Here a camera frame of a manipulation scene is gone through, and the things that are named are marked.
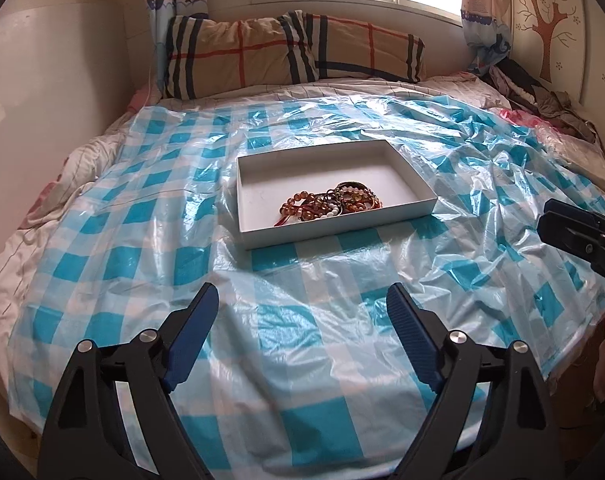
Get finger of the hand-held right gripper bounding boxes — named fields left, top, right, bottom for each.
left=537, top=216, right=605, bottom=283
left=543, top=199, right=605, bottom=235

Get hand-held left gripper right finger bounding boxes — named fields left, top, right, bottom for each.
left=387, top=282, right=566, bottom=480

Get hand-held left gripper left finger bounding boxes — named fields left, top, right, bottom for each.
left=37, top=282, right=219, bottom=480

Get white bead bracelet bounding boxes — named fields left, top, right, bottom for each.
left=287, top=204, right=344, bottom=222

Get red cord bracelet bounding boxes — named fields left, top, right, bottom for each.
left=271, top=207, right=303, bottom=227

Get peach bead bracelet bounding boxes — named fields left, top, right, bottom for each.
left=340, top=186, right=379, bottom=211

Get brown amber bead bracelet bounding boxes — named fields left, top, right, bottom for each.
left=281, top=190, right=334, bottom=222

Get white cardboard box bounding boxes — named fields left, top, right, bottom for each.
left=236, top=140, right=439, bottom=250

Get pink plastic bag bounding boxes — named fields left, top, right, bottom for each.
left=503, top=107, right=551, bottom=132

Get pile of clothes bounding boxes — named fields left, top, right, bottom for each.
left=485, top=57, right=602, bottom=144

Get blue checked plastic sheet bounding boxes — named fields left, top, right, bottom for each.
left=10, top=94, right=605, bottom=471

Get plaid pillow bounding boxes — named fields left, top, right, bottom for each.
left=302, top=14, right=427, bottom=83
left=163, top=10, right=319, bottom=100

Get black braided bracelet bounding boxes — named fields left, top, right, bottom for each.
left=333, top=181, right=384, bottom=202

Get brown tree wall decal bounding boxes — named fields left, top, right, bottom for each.
left=513, top=0, right=579, bottom=84

